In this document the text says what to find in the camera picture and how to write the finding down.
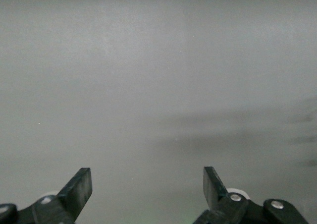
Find dark grey table sheet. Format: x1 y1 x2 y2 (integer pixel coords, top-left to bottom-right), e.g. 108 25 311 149
0 0 317 224

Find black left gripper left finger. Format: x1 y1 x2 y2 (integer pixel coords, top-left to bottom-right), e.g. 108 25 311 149
0 168 93 224

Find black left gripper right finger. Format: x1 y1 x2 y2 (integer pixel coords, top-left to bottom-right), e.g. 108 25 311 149
193 166 309 224

